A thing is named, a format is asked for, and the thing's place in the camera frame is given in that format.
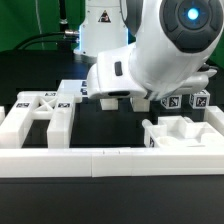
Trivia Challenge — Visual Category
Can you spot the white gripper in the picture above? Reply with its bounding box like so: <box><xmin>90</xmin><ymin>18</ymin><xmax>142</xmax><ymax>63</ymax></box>
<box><xmin>86</xmin><ymin>44</ymin><xmax>149</xmax><ymax>99</ymax></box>

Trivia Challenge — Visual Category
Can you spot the white chair seat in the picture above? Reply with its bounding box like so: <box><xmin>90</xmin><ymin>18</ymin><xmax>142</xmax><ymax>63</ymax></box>
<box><xmin>142</xmin><ymin>116</ymin><xmax>224</xmax><ymax>148</ymax></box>

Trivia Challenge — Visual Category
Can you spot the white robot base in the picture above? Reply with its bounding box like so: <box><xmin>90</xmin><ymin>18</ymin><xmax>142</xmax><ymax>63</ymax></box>
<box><xmin>74</xmin><ymin>0</ymin><xmax>128</xmax><ymax>63</ymax></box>

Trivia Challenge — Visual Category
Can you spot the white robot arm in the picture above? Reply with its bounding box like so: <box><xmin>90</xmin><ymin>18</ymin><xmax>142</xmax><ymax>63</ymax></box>
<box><xmin>87</xmin><ymin>0</ymin><xmax>224</xmax><ymax>101</ymax></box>

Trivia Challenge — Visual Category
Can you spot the white tagged cube left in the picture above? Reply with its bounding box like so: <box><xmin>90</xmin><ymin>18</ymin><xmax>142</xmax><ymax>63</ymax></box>
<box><xmin>161</xmin><ymin>95</ymin><xmax>182</xmax><ymax>109</ymax></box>

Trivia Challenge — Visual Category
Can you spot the white tagged cube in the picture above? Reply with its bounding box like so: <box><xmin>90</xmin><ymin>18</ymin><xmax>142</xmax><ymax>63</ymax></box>
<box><xmin>189</xmin><ymin>90</ymin><xmax>210</xmax><ymax>109</ymax></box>
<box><xmin>161</xmin><ymin>95</ymin><xmax>182</xmax><ymax>109</ymax></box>

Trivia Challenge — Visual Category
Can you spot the white tagged cube right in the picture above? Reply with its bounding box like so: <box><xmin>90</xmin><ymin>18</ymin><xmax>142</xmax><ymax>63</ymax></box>
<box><xmin>189</xmin><ymin>90</ymin><xmax>210</xmax><ymax>109</ymax></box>

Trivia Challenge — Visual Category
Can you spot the white left fence stub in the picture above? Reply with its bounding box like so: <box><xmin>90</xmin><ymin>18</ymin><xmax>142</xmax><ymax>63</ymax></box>
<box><xmin>0</xmin><ymin>106</ymin><xmax>5</xmax><ymax>125</ymax></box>

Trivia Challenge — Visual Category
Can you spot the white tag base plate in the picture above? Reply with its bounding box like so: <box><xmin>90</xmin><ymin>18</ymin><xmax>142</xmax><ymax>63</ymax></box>
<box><xmin>57</xmin><ymin>79</ymin><xmax>91</xmax><ymax>101</ymax></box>

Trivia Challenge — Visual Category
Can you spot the white front fence wall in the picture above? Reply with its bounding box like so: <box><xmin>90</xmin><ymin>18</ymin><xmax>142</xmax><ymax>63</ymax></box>
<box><xmin>0</xmin><ymin>147</ymin><xmax>224</xmax><ymax>178</ymax></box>

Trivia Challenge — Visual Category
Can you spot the white fence wall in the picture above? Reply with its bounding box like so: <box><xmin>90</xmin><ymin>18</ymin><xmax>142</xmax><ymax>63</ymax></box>
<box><xmin>204</xmin><ymin>106</ymin><xmax>224</xmax><ymax>136</ymax></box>
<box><xmin>0</xmin><ymin>147</ymin><xmax>224</xmax><ymax>178</ymax></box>

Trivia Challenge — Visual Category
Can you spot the black cable bundle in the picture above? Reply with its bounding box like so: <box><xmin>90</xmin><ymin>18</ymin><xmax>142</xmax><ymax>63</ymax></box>
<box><xmin>13</xmin><ymin>29</ymin><xmax>81</xmax><ymax>52</ymax></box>

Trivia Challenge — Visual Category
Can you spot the white chair back frame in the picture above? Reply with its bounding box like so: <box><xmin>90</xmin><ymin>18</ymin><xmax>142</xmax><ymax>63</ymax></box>
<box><xmin>0</xmin><ymin>91</ymin><xmax>82</xmax><ymax>149</ymax></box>

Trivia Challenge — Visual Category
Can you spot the white right fence wall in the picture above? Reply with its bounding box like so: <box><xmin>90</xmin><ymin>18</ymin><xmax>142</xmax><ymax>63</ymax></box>
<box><xmin>204</xmin><ymin>106</ymin><xmax>224</xmax><ymax>136</ymax></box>

